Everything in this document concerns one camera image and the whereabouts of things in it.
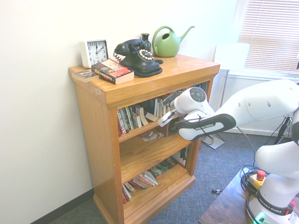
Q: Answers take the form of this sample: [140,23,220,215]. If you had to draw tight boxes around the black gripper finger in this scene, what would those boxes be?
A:
[162,92,179,107]

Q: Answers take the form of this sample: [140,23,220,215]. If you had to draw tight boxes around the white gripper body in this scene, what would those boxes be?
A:
[157,109,180,128]

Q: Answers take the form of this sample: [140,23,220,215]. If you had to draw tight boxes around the black white cover book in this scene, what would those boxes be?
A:
[178,146,189,168]

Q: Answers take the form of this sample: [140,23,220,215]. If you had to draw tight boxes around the dark red spine book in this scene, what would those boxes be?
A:
[117,109,129,135]

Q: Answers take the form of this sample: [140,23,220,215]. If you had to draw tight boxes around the dark green cover book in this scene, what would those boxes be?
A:
[149,160,178,179]

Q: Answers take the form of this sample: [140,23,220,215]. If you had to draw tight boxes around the red black paperback book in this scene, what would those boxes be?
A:
[91,58,135,85]

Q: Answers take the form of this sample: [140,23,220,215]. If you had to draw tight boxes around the small dark paperback book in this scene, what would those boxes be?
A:
[71,69,99,83]

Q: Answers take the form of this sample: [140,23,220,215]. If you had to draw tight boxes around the white paged paperback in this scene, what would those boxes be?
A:
[154,97,171,117]

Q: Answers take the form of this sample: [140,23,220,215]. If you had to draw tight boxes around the wooden speaker box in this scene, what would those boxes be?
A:
[155,120,180,138]

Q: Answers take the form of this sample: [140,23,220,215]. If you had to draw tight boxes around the loose paper cards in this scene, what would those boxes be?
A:
[142,130,164,142]

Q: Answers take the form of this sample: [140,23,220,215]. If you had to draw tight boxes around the cream paged upright paperback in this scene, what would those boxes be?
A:
[132,105,149,128]

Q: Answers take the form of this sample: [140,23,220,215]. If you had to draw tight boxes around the black rotary telephone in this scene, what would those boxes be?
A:
[113,39,164,78]

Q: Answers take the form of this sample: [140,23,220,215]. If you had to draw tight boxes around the green plastic watering can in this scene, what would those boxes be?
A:
[152,25,195,58]

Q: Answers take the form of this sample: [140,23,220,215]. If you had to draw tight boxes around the white leaning paperback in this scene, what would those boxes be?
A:
[142,171,159,187]

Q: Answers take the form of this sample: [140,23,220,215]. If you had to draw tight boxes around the wooden bookshelf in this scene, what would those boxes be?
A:
[68,54,221,224]

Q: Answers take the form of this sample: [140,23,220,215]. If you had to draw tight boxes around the black glossy vase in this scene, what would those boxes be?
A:
[141,33,151,51]

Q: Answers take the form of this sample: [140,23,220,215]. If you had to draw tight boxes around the white floor lamp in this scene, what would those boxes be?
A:
[201,42,250,150]

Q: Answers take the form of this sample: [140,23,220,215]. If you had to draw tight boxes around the white square alarm clock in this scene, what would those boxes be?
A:
[78,39,109,69]

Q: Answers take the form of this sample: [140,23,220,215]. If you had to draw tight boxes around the dark wooden table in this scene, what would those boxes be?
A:
[198,167,299,224]

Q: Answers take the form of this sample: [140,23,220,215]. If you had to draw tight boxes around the red yellow emergency stop button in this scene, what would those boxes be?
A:
[249,170,267,191]

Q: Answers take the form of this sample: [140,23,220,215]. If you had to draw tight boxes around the window blinds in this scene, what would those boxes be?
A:
[237,0,299,75]

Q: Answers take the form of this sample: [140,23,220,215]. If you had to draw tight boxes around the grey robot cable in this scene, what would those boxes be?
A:
[235,126,259,154]

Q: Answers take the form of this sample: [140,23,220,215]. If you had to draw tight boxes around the black coiled cable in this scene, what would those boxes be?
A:
[240,165,260,194]

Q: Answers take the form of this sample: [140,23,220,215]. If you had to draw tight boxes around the black camera stand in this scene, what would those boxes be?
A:
[273,115,295,145]

